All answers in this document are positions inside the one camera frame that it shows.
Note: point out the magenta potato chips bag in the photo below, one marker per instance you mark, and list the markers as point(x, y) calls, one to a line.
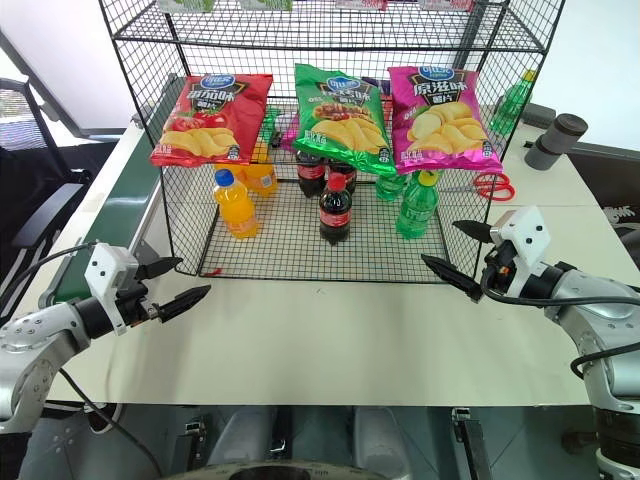
point(440, 120)

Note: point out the cola bottle red cap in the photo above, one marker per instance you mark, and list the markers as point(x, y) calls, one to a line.
point(335, 210)

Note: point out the purple snack package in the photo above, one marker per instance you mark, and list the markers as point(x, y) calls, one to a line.
point(375, 85)

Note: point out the red potato chips bag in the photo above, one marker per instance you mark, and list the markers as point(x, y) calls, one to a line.
point(215, 120)

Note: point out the green potato chips bag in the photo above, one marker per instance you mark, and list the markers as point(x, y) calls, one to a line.
point(345, 120)

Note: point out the dark rounded robot base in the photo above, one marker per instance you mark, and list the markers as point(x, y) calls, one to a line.
point(290, 472)

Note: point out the green conveyor belt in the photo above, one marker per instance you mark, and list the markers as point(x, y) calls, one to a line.
point(120, 200)

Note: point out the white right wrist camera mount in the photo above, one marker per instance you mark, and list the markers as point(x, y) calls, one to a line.
point(525, 235)

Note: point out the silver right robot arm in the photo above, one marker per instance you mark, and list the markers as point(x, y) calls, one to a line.
point(595, 315)

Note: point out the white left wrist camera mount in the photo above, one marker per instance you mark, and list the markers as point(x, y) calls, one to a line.
point(107, 270)

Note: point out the pink snack package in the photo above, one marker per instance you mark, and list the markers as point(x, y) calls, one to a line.
point(360, 3)

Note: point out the green snack package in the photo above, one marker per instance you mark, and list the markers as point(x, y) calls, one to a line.
point(185, 4)

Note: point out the grey foam roll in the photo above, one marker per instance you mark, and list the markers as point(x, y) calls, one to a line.
point(555, 142)

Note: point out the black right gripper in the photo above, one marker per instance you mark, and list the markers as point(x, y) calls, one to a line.
point(500, 272)

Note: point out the green soda bottle yellow cap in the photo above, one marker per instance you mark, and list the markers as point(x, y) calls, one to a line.
point(417, 210)
point(510, 107)

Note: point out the small green bottle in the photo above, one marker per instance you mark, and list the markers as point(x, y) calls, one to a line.
point(271, 127)

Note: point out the orange juice bottle blue cap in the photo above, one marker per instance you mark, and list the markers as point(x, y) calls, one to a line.
point(237, 207)

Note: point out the pink snack bag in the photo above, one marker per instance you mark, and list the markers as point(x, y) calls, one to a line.
point(289, 135)

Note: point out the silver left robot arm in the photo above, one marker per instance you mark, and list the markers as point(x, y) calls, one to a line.
point(35, 340)

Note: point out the black office chair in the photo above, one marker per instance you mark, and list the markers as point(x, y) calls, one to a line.
point(30, 190)

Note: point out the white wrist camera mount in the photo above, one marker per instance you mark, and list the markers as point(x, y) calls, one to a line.
point(525, 235)
point(107, 270)

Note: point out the black metal table bracket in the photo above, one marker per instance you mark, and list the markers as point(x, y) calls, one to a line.
point(472, 440)

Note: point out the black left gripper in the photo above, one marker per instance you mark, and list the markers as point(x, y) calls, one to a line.
point(134, 302)

